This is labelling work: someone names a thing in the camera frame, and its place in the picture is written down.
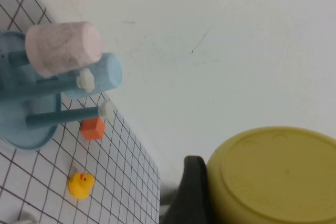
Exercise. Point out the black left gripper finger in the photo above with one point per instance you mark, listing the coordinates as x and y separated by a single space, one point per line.
191 197

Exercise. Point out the yellow plastic cup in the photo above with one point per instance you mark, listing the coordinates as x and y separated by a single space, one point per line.
275 182

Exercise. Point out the light blue plastic cup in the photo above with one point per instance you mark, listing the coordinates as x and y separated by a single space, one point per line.
110 72

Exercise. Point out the blue cup stand with pegs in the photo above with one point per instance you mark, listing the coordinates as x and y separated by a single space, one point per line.
15 129

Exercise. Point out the pink plastic cup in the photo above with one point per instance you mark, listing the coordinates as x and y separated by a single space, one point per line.
60 48

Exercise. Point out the yellow rubber duck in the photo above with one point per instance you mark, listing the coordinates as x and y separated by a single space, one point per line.
80 187

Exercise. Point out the orange foam cube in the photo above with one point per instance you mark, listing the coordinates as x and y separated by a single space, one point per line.
92 129

